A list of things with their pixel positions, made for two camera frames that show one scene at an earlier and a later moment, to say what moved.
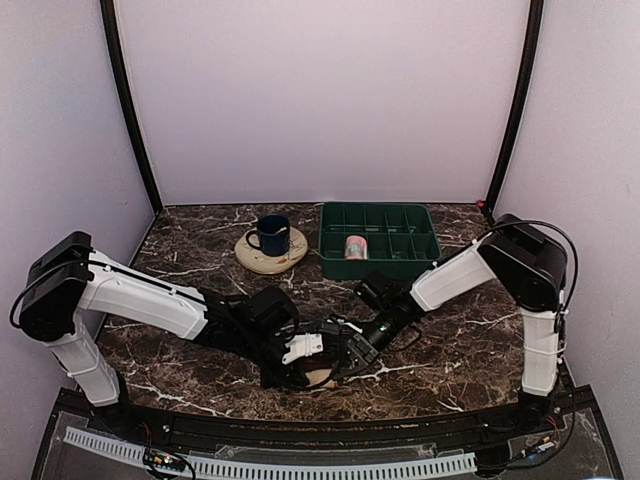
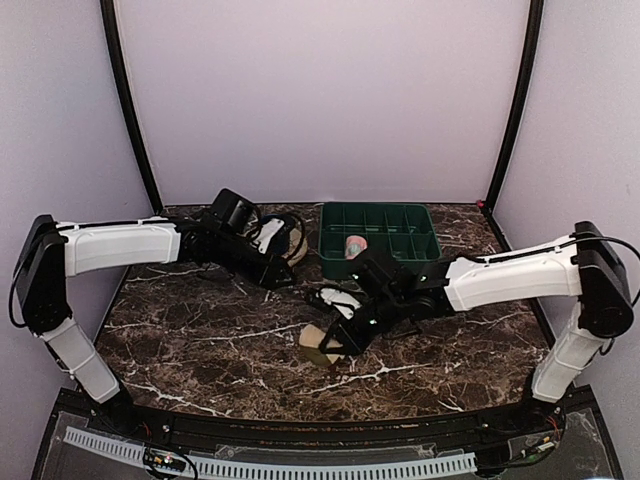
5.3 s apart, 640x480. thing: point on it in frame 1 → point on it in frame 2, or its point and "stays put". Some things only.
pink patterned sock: (356, 248) stays put
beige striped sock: (319, 376) → (310, 337)
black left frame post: (122, 76) stays put
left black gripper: (286, 377) → (267, 273)
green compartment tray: (401, 237) stays put
